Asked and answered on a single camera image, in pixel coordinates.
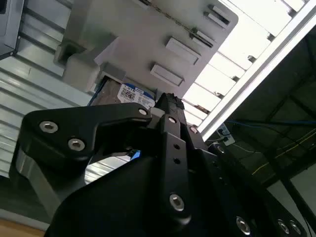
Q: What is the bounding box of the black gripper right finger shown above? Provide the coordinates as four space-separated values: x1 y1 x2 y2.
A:
172 95 311 237

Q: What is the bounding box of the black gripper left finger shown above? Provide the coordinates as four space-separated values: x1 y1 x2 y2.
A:
9 93 193 229

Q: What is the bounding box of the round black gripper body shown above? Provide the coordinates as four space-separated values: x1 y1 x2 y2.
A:
43 123 312 237

